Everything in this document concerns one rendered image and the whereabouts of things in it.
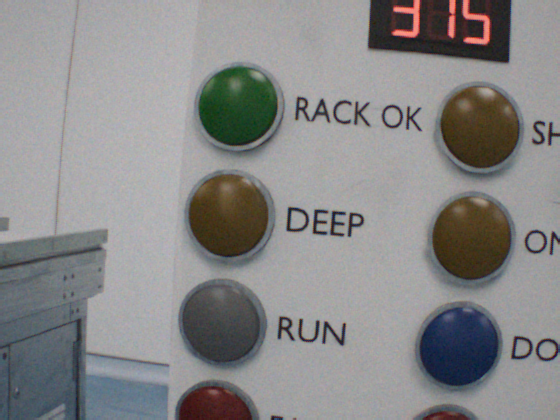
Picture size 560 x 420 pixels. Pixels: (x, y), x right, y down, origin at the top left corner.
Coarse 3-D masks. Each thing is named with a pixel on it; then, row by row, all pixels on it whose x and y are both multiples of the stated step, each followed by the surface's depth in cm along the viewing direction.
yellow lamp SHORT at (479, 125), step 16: (464, 96) 26; (480, 96) 26; (496, 96) 26; (448, 112) 26; (464, 112) 26; (480, 112) 26; (496, 112) 26; (512, 112) 26; (448, 128) 26; (464, 128) 26; (480, 128) 26; (496, 128) 26; (512, 128) 26; (448, 144) 27; (464, 144) 26; (480, 144) 26; (496, 144) 26; (512, 144) 26; (464, 160) 26; (480, 160) 26; (496, 160) 26
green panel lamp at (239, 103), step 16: (224, 80) 28; (240, 80) 27; (256, 80) 27; (208, 96) 28; (224, 96) 28; (240, 96) 27; (256, 96) 27; (272, 96) 27; (208, 112) 28; (224, 112) 28; (240, 112) 27; (256, 112) 27; (272, 112) 28; (208, 128) 28; (224, 128) 28; (240, 128) 28; (256, 128) 28; (224, 144) 28; (240, 144) 28
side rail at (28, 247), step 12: (12, 240) 141; (24, 240) 143; (36, 240) 148; (48, 240) 153; (60, 240) 159; (72, 240) 165; (84, 240) 171; (96, 240) 177; (0, 252) 134; (12, 252) 139; (24, 252) 143; (36, 252) 148; (48, 252) 154
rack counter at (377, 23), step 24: (384, 0) 27; (504, 0) 26; (384, 24) 27; (504, 24) 26; (384, 48) 27; (408, 48) 27; (432, 48) 27; (456, 48) 27; (480, 48) 27; (504, 48) 26
